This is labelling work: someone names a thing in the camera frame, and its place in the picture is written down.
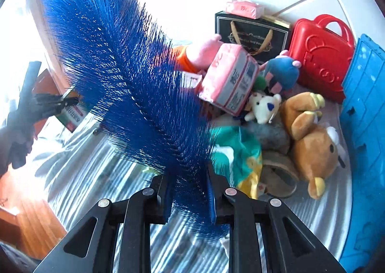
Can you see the teal yellow snack bag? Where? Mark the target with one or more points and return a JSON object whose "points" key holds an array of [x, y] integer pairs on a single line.
{"points": [[240, 152]]}

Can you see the red toy suitcase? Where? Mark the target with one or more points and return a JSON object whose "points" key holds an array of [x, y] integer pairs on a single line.
{"points": [[318, 62]]}

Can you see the brown bear plush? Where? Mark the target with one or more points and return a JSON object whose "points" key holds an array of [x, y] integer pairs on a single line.
{"points": [[312, 146]]}

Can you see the large pink tissue pack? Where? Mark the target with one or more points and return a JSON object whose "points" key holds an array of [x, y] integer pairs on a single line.
{"points": [[225, 80]]}

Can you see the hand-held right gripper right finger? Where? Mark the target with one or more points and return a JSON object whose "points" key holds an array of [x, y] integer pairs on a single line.
{"points": [[211, 200]]}

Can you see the small white bear plush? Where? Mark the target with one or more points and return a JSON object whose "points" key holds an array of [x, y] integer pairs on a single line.
{"points": [[261, 107]]}

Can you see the black gift bag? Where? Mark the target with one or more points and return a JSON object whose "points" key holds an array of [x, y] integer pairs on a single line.
{"points": [[270, 41]]}

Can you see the pink pig plush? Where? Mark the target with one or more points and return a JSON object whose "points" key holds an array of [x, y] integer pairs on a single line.
{"points": [[201, 53]]}

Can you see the small pink tissue packet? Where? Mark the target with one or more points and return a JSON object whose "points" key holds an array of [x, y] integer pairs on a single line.
{"points": [[245, 8]]}

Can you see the grey felt slipper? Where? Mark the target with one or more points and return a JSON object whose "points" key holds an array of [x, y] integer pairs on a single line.
{"points": [[267, 137], [279, 173]]}

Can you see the green red white box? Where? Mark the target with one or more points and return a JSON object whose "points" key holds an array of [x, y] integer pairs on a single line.
{"points": [[73, 116]]}

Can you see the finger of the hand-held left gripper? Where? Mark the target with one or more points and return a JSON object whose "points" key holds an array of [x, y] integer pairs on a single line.
{"points": [[57, 99], [51, 110]]}

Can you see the white box red print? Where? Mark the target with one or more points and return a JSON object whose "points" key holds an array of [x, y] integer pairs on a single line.
{"points": [[192, 80]]}

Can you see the blue plush toy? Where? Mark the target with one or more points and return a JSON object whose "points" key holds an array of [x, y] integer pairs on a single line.
{"points": [[282, 71]]}

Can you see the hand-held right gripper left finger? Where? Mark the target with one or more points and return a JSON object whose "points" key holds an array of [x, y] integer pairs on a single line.
{"points": [[167, 203]]}

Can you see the blue bristle brush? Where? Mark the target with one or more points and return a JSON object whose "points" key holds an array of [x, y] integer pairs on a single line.
{"points": [[126, 80]]}

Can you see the blue plastic crate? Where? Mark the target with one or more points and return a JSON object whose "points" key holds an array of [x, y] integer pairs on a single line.
{"points": [[364, 110]]}

